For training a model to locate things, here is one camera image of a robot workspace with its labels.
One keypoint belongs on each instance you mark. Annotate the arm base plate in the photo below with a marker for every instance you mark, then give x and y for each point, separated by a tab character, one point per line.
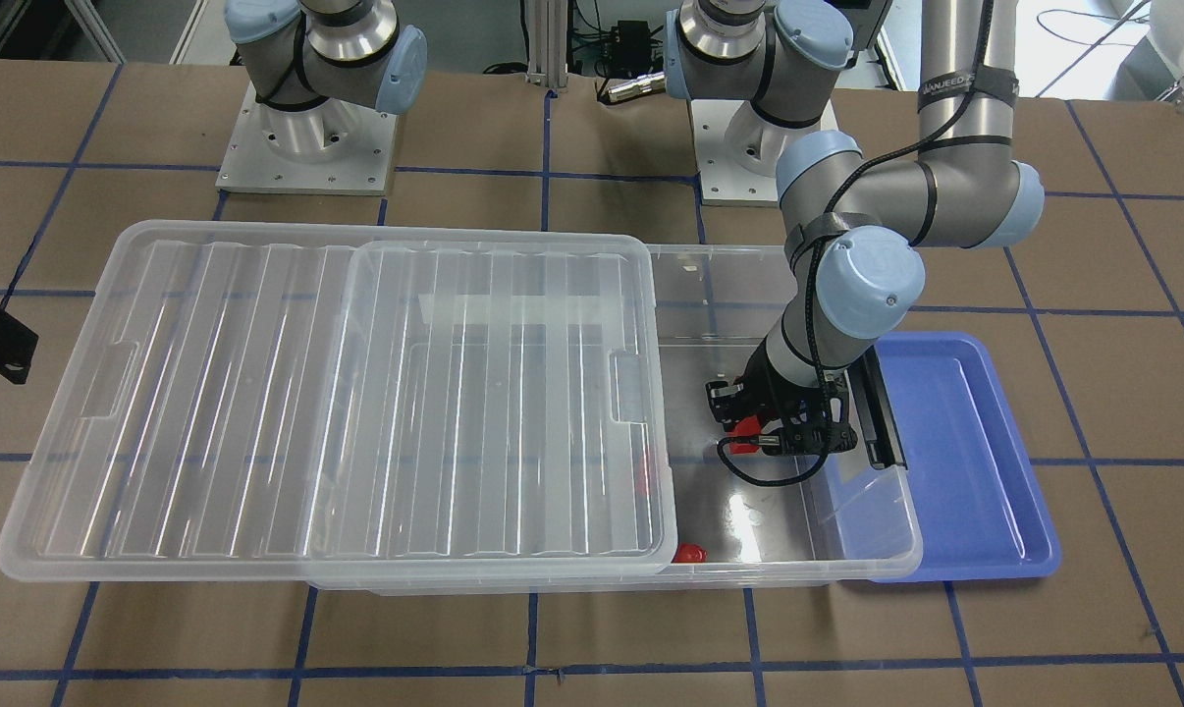
737	151
336	148

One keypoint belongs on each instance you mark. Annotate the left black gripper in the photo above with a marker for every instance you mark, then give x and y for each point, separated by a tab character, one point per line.
771	397

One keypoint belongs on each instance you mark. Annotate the aluminium frame post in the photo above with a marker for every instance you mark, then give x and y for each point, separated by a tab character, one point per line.
547	26

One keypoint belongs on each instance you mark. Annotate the black box latch handle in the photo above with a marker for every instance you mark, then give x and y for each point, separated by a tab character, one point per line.
879	430

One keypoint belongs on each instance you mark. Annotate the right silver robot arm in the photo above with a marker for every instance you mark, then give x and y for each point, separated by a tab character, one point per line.
311	64

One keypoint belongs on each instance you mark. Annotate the red block from tray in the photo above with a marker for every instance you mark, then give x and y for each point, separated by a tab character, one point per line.
743	434

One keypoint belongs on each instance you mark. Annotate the clear plastic box lid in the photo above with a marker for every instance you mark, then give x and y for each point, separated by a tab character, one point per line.
191	436

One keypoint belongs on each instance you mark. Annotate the blue plastic tray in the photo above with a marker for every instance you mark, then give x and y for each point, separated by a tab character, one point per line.
980	508

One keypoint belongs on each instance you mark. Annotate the red block in box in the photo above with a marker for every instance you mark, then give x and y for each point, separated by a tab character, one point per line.
689	553
645	476

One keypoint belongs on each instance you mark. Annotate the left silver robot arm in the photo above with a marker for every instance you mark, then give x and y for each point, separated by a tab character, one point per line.
854	224

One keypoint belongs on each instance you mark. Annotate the clear plastic storage box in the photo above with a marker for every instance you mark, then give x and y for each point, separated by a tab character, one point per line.
414	522

